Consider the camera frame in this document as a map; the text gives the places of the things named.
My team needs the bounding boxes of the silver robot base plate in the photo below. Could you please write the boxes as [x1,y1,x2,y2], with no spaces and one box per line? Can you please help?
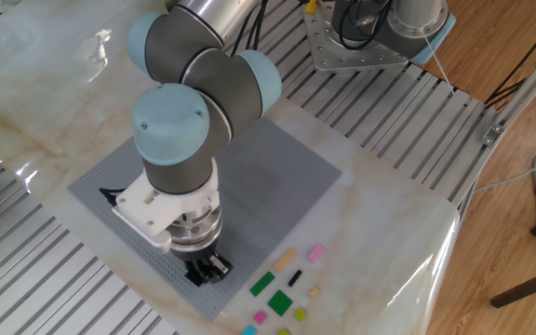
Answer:
[302,2,412,74]

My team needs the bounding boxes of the marble pattern table mat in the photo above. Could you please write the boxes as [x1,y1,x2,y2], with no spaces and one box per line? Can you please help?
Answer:
[0,0,461,335]

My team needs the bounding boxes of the long tan Lego plate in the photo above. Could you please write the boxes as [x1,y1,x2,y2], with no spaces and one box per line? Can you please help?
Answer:
[273,248,299,274]

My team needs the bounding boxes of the large grey Lego baseplate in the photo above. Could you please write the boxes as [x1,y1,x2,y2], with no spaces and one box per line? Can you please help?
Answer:
[68,115,343,323]

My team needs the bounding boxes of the black gripper cable bundle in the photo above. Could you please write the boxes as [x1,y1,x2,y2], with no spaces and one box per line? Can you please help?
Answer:
[99,0,269,208]

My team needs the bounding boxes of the grey cable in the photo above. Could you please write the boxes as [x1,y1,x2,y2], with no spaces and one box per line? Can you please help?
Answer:
[472,160,536,194]

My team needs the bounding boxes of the square green Lego plate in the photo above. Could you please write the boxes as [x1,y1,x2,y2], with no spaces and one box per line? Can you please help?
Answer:
[266,288,294,317]

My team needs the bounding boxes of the pink Lego brick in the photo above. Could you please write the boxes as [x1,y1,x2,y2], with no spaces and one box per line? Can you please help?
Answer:
[306,244,327,264]

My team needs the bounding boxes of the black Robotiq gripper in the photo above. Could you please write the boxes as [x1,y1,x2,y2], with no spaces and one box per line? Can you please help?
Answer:
[171,238,235,284]

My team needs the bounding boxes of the black floor cable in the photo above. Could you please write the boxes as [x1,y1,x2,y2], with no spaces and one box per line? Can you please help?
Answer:
[484,8,536,111]

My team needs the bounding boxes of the long green Lego plate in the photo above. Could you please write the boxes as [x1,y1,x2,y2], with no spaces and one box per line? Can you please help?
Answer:
[248,271,276,298]

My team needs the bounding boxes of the black looped base cable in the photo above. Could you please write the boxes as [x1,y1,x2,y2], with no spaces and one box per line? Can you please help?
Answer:
[337,0,393,51]

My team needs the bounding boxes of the large black Lego plate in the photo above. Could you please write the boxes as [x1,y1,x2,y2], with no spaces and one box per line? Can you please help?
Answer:
[186,272,221,288]

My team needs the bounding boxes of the aluminium frame post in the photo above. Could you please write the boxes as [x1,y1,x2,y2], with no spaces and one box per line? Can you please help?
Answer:
[481,30,536,146]

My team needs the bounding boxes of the white zip tie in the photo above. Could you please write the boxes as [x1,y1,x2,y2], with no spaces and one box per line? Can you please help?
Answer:
[419,27,455,89]

